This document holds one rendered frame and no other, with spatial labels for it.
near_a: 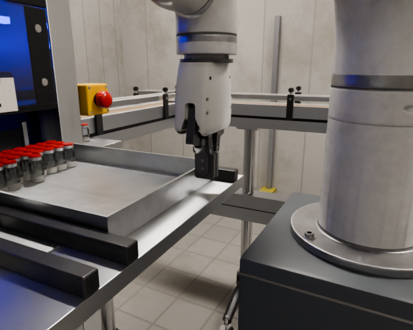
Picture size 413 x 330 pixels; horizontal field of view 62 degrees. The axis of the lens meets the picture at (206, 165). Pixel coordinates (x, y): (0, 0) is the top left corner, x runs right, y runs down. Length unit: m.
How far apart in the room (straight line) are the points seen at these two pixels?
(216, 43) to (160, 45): 3.07
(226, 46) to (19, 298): 0.36
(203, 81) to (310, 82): 2.51
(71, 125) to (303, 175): 2.48
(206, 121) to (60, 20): 0.45
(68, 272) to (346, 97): 0.32
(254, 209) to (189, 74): 1.07
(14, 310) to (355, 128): 0.36
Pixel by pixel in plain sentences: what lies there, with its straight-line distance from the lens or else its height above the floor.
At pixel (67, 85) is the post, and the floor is 1.03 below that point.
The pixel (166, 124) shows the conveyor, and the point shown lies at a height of 0.86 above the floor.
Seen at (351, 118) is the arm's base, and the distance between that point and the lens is 0.40.
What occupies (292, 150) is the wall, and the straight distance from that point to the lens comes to 3.04.
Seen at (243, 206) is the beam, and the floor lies 0.50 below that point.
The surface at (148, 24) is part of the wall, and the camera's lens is 3.62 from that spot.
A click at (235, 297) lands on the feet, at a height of 0.11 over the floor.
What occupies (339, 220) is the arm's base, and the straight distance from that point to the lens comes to 0.43.
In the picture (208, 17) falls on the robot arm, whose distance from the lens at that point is 0.46.
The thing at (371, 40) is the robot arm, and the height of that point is 1.09.
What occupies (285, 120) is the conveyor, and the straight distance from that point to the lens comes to 1.32.
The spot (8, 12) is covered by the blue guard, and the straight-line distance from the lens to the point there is 0.75.
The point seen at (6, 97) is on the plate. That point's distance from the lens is 0.72.
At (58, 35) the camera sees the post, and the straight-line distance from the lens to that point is 0.81.
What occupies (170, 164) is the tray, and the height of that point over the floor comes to 0.90.
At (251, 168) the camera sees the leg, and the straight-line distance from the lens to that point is 1.45.
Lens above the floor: 1.07
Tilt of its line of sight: 16 degrees down
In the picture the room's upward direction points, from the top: straight up
